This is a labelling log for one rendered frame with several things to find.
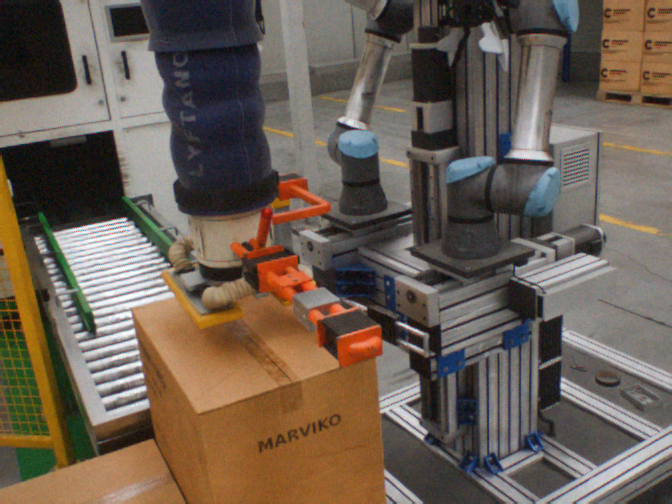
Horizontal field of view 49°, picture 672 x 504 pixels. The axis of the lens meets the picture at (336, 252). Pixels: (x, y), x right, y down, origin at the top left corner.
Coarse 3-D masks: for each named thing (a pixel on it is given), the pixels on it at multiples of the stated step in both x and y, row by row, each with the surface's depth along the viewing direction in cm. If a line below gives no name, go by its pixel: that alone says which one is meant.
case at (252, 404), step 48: (144, 336) 180; (192, 336) 172; (240, 336) 170; (288, 336) 168; (192, 384) 151; (240, 384) 150; (288, 384) 148; (336, 384) 154; (192, 432) 150; (240, 432) 146; (288, 432) 152; (336, 432) 158; (192, 480) 165; (240, 480) 149; (288, 480) 155; (336, 480) 161; (384, 480) 168
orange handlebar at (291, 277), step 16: (304, 192) 190; (304, 208) 176; (320, 208) 177; (240, 256) 152; (272, 272) 139; (288, 272) 139; (288, 288) 131; (304, 288) 132; (336, 304) 123; (352, 352) 109; (368, 352) 109
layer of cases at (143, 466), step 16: (128, 448) 201; (144, 448) 200; (160, 448) 201; (80, 464) 196; (96, 464) 195; (112, 464) 195; (128, 464) 194; (144, 464) 194; (160, 464) 193; (32, 480) 191; (48, 480) 190; (64, 480) 190; (80, 480) 189; (96, 480) 189; (112, 480) 188; (128, 480) 188; (144, 480) 187; (160, 480) 187; (176, 480) 188; (0, 496) 186; (16, 496) 185; (32, 496) 185; (48, 496) 184; (64, 496) 184; (80, 496) 183; (96, 496) 183; (112, 496) 182; (128, 496) 182; (144, 496) 181; (160, 496) 181; (176, 496) 180
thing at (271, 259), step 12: (252, 252) 145; (264, 252) 146; (276, 252) 147; (288, 252) 146; (252, 264) 140; (264, 264) 139; (276, 264) 140; (288, 264) 141; (252, 276) 143; (264, 276) 139; (264, 288) 140
